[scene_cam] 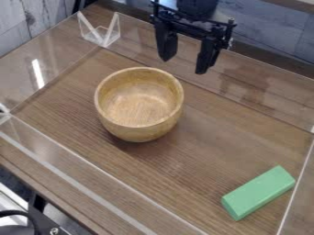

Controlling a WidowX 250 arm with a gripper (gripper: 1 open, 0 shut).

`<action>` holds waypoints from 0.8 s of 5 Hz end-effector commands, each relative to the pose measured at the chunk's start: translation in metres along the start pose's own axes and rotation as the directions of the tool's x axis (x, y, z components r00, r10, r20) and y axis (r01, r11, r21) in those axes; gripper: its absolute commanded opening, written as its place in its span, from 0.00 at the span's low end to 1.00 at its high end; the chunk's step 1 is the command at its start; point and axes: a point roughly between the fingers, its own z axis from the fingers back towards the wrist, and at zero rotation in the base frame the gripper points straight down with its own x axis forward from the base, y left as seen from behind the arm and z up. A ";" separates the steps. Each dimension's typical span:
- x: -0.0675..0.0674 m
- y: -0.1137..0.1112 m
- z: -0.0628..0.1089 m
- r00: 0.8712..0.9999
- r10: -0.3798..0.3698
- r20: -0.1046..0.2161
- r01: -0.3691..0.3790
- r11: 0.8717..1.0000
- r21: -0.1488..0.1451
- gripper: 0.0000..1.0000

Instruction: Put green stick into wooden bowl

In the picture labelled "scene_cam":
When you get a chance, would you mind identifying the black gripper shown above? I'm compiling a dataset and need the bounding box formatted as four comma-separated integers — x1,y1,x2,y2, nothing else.
151,0,237,74

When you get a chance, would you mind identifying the green rectangular block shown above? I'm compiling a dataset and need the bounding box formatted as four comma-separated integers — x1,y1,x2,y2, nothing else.
221,165,295,221

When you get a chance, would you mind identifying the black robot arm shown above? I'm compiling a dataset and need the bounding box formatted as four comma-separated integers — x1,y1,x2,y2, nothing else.
150,0,237,74

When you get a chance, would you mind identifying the wooden bowl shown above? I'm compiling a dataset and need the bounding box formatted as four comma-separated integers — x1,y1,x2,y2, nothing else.
95,67,185,142

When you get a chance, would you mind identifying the black table clamp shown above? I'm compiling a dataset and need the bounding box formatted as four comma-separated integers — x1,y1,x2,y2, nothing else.
28,193,71,235

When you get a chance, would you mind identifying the clear acrylic tray wall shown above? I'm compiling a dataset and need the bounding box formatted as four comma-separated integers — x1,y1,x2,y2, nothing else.
0,104,206,235

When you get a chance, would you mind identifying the black cable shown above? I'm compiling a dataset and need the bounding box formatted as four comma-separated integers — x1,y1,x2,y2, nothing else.
0,209,42,235

